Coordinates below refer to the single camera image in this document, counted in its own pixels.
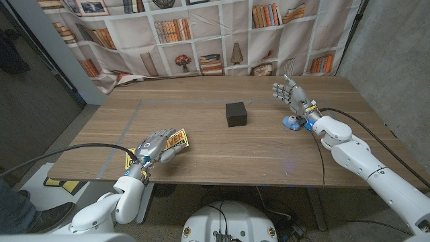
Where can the person leg in jeans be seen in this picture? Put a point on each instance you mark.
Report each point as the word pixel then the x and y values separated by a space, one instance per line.
pixel 13 208

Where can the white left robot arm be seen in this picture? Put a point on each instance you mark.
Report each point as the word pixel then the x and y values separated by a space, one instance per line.
pixel 127 198

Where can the floor power strip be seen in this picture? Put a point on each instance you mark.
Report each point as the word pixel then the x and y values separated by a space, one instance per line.
pixel 295 232

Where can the white table leg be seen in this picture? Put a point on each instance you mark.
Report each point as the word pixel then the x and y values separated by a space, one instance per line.
pixel 146 201
pixel 317 208

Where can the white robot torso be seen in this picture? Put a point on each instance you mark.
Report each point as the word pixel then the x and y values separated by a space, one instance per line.
pixel 231 222

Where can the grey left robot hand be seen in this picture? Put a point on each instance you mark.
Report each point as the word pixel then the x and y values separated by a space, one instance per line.
pixel 151 149

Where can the black cube block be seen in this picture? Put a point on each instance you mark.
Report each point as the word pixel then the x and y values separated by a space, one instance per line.
pixel 236 115

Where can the yellow black bumper sticker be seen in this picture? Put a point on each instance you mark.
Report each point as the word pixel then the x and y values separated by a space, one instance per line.
pixel 179 138

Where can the black backdrop stand pole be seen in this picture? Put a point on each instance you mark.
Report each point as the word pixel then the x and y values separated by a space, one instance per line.
pixel 352 32

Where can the printed bookshelf backdrop cloth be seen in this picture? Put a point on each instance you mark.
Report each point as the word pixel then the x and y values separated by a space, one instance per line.
pixel 215 37

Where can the small blue toy camera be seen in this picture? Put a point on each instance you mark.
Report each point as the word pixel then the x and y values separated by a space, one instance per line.
pixel 290 123

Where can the dark person shoe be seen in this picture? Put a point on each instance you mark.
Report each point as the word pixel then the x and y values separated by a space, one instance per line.
pixel 53 216

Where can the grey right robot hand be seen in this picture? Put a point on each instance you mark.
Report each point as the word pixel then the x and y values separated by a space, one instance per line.
pixel 299 99

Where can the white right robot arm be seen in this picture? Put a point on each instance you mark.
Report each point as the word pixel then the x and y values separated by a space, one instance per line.
pixel 376 171

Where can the yellow black floor marker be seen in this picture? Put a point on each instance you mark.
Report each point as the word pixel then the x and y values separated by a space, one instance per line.
pixel 67 185

